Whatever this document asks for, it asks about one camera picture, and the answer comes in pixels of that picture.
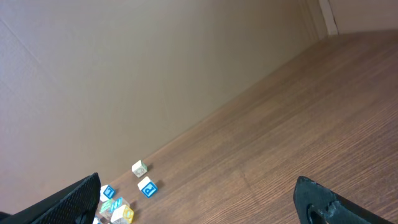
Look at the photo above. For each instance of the wooden block far top right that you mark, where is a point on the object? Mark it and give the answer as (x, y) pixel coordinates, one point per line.
(139, 169)

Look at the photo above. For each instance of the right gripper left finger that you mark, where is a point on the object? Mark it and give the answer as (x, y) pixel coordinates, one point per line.
(75, 204)

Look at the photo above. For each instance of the wooden block blue R side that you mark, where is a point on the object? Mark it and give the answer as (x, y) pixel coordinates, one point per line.
(147, 187)

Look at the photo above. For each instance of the green N letter block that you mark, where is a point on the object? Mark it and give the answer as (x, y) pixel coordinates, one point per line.
(105, 209)

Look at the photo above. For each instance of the blue H letter block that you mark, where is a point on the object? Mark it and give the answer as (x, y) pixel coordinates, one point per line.
(118, 203)

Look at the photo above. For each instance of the wooden block red scribble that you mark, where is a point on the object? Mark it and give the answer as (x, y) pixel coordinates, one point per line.
(122, 215)

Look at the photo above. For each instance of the wooden block blue L side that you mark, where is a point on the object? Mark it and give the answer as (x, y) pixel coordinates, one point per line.
(96, 221)

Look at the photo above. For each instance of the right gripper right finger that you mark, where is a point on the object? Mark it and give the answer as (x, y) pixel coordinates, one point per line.
(315, 203)

